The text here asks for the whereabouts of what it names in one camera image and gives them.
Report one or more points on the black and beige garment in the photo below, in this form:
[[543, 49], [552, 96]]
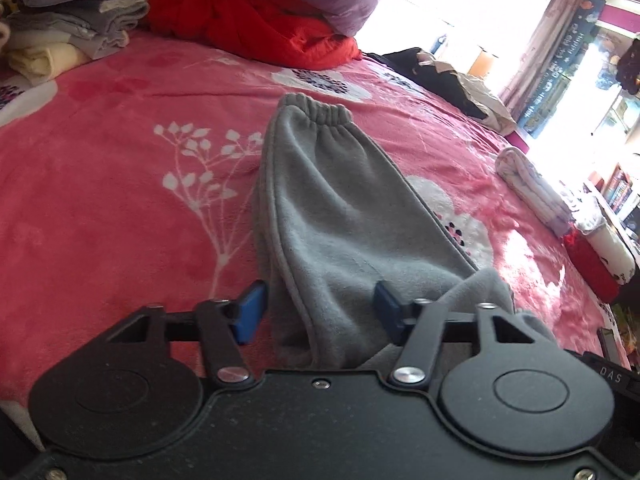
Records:
[[466, 92]]

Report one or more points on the bookshelf with books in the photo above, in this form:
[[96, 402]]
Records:
[[620, 192]]

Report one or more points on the pink patterned curtain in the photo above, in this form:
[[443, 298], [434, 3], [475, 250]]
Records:
[[537, 55]]

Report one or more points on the blue wall poster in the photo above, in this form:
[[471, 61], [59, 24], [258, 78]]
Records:
[[555, 78]]

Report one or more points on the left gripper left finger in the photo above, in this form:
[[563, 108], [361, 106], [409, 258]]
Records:
[[219, 327]]

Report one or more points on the folded red garment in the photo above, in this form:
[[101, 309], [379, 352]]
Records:
[[589, 265]]

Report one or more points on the red quilt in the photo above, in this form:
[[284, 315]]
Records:
[[287, 33]]

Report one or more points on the grey fleece pants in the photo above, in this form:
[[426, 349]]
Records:
[[333, 217]]

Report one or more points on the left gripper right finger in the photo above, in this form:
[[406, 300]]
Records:
[[420, 327]]

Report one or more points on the pink floral blanket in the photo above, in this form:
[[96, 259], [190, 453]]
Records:
[[127, 182]]

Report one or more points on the stack of folded clothes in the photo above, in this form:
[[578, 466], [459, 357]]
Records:
[[43, 39]]

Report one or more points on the folded white purple garment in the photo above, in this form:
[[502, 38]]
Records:
[[521, 176]]

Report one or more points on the folded white panda garment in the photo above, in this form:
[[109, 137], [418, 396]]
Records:
[[607, 244]]

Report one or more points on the black phone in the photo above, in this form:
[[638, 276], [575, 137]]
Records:
[[608, 344]]

